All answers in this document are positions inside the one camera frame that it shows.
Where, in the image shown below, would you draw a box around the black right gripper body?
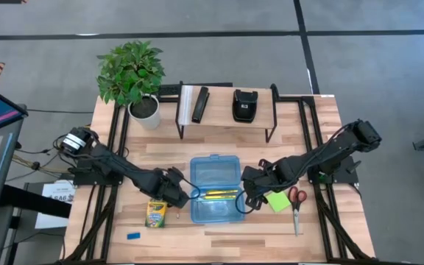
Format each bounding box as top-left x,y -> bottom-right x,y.
240,158 -> 290,199

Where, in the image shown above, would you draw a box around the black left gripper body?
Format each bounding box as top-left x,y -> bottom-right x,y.
147,166 -> 186,202

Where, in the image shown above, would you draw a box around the green sticky note pad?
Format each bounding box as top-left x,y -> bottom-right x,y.
264,190 -> 292,213

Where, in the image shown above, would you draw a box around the yellow green crayon box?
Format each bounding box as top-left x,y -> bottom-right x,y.
144,198 -> 169,229

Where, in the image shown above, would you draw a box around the blue plastic pencil case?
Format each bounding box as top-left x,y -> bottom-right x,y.
189,154 -> 246,225

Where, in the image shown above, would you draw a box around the red handled scissors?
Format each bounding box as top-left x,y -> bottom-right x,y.
287,185 -> 308,237

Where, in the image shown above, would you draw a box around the white plant pot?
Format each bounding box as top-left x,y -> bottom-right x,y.
127,93 -> 161,131

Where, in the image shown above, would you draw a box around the white paper stack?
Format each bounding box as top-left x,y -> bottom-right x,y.
177,85 -> 194,127

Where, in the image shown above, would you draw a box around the wooden shelf riser black legs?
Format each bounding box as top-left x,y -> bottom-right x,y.
174,81 -> 278,144

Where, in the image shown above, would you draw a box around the black stapler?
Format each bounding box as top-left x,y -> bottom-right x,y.
191,86 -> 211,124

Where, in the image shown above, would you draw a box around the green leafy plant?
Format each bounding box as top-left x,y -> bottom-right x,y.
96,39 -> 167,107

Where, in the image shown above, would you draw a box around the white printed paper sheet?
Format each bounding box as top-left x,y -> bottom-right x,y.
35,180 -> 77,230

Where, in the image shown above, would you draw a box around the black cart base bar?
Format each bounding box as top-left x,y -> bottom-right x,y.
0,183 -> 72,219

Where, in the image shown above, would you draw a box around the black aluminium rig frame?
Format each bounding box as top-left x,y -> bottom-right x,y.
63,82 -> 377,264

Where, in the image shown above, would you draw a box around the yellow cable bundle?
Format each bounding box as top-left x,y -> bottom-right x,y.
12,153 -> 74,174

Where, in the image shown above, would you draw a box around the thin black floor cable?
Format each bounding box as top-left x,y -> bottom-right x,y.
26,108 -> 94,115

